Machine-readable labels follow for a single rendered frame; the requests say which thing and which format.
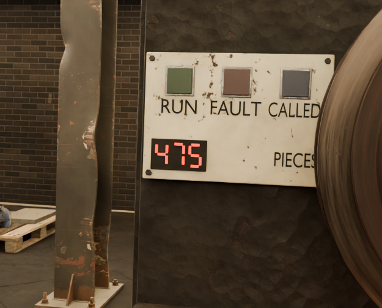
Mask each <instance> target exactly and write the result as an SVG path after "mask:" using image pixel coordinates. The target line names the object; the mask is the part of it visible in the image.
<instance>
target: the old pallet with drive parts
mask: <svg viewBox="0 0 382 308"><path fill-rule="evenodd" d="M50 223H52V227H53V228H52V229H49V230H47V231H46V225H47V224H50ZM55 224H56V215H55V216H52V217H50V218H48V219H46V220H44V221H42V222H39V223H37V224H20V223H12V226H10V227H9V228H2V226H1V227H0V241H5V250H6V252H10V253H17V252H19V251H21V250H23V249H24V248H26V247H28V246H30V245H32V244H34V243H36V242H38V241H40V240H42V239H44V238H46V237H47V236H49V235H52V234H54V233H55ZM30 232H31V238H30V239H28V240H26V241H24V242H23V237H22V236H23V235H26V234H28V233H30Z"/></svg>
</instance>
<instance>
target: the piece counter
mask: <svg viewBox="0 0 382 308"><path fill-rule="evenodd" d="M175 145H183V143H175ZM191 146H197V147H199V144H191ZM191 146H189V153H188V154H191ZM155 153H158V145H155ZM166 153H168V145H166V152H165V153H158V155H163V156H166ZM182 154H185V146H183V147H182ZM191 157H199V155H193V154H191ZM167 161H168V156H166V159H165V164H167ZM201 161H202V157H199V165H200V166H201ZM182 164H185V157H184V156H183V157H182ZM199 165H191V167H196V168H199Z"/></svg>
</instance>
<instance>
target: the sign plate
mask: <svg viewBox="0 0 382 308"><path fill-rule="evenodd" d="M334 58H335V56H334V55H330V54H246V53H163V52H147V60H146V79H145V117H144V155H143V175H142V176H143V178H155V179H166V180H189V181H202V182H224V183H247V184H259V185H281V186H304V187H316V184H315V173H314V142H315V131H316V127H317V120H318V115H319V112H320V108H321V104H322V101H323V98H324V96H325V93H326V90H327V88H328V85H329V82H330V80H331V78H332V76H333V74H334ZM167 68H192V69H193V83H192V94H182V93H166V89H167ZM225 68H229V69H250V85H249V95H223V85H224V69H225ZM283 70H310V78H309V97H282V72H283ZM175 143H183V145H175ZM191 144H199V147H197V146H191ZM155 145H158V153H165V152H166V145H168V153H166V156H168V161H167V164H165V159H166V156H163V155H158V153H155ZM183 146H185V154H182V147H183ZM189 146H191V154H193V155H199V157H202V161H201V166H200V165H199V157H191V154H188V153H189ZM183 156H184V157H185V164H182V157H183ZM191 165H199V168H196V167H191Z"/></svg>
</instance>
